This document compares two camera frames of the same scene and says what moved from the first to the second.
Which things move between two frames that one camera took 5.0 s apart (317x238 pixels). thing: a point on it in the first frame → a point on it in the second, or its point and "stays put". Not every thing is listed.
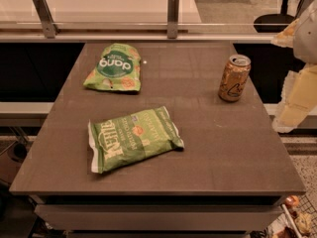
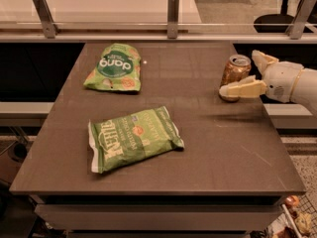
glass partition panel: (151, 5) stays put
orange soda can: (235, 77) stays put
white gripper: (307, 39) → (282, 80)
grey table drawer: (159, 217) stays put
